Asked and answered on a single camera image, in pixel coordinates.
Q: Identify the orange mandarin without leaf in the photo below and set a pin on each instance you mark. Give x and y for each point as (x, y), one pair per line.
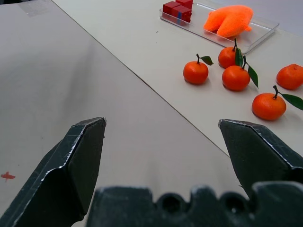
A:
(290, 76)

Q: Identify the red mark sticker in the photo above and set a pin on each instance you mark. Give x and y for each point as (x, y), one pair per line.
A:
(7, 176)

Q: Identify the orange mandarin with leaf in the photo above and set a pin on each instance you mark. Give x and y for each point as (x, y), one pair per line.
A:
(236, 77)
(268, 106)
(196, 71)
(227, 56)

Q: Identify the clear plastic tray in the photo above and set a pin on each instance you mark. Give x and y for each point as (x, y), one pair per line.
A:
(220, 26)

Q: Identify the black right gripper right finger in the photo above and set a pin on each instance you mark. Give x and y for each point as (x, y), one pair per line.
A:
(255, 153)

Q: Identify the red cube block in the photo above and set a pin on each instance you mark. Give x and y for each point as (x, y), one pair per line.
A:
(181, 13)
(185, 2)
(171, 7)

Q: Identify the orange foam toy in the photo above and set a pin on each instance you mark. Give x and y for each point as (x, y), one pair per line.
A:
(228, 20)

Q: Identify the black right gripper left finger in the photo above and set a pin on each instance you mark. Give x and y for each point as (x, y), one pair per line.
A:
(68, 165)

